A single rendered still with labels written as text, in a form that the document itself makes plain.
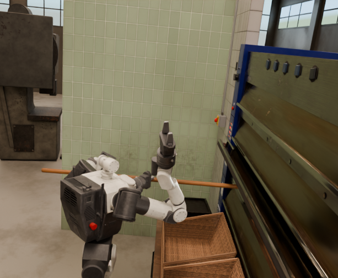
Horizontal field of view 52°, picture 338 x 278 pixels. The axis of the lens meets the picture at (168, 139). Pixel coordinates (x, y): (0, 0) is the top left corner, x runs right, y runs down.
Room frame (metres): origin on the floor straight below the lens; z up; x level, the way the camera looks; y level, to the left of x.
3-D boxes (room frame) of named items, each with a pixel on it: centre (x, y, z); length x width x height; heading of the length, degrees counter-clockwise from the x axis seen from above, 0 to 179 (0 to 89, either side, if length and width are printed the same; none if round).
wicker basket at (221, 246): (2.22, -0.26, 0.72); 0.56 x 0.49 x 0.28; 2
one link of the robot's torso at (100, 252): (1.58, 0.31, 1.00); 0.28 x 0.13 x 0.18; 2
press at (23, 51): (5.63, 2.26, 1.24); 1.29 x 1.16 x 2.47; 97
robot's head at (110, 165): (1.66, 0.30, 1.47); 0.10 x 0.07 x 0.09; 46
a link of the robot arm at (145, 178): (2.10, 0.15, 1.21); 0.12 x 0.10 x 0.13; 147
